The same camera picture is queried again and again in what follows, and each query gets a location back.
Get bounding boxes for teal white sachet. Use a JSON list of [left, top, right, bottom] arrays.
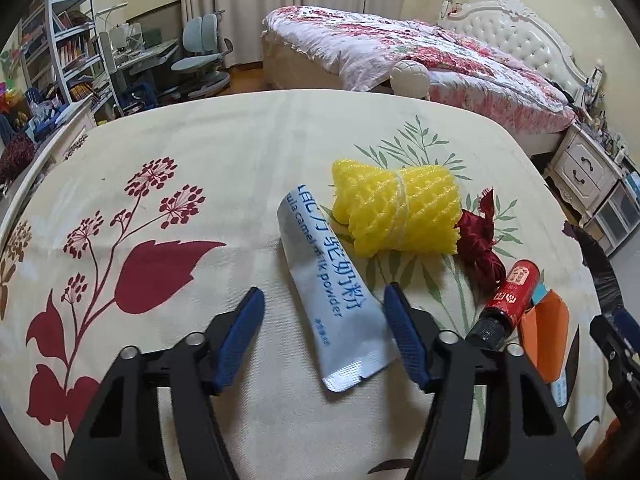
[[532, 283, 568, 408]]

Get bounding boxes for silver milk powder sachet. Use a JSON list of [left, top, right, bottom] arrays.
[[277, 184, 398, 393]]

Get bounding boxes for orange paper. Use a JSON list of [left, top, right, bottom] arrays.
[[518, 290, 570, 384]]

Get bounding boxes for red small bottle black cap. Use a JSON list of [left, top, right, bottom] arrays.
[[465, 259, 540, 350]]

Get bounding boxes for dark red ribbon bundle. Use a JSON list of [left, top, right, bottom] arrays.
[[457, 188, 506, 296]]

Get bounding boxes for yellow foam net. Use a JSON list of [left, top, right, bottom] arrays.
[[332, 159, 462, 258]]

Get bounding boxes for black trash bin with liner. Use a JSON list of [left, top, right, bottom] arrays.
[[574, 226, 624, 315]]

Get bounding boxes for plastic drawer unit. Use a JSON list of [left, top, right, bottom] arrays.
[[594, 180, 640, 257]]

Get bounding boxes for floral cream tablecloth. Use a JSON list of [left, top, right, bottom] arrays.
[[1, 90, 613, 479]]

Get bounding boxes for white two-drawer nightstand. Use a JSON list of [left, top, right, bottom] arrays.
[[544, 122, 623, 226]]

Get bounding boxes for study desk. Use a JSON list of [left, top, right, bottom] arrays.
[[98, 32, 180, 112]]

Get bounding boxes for white round bedpost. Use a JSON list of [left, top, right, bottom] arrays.
[[390, 60, 431, 100]]

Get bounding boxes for bed with floral quilt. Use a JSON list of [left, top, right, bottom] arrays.
[[262, 6, 599, 155]]

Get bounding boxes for blue-grey desk chair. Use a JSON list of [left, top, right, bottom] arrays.
[[171, 10, 234, 100]]

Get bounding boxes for white tufted headboard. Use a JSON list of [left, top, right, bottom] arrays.
[[438, 0, 605, 104]]

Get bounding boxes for white bookshelf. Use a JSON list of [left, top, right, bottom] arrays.
[[17, 0, 118, 122]]

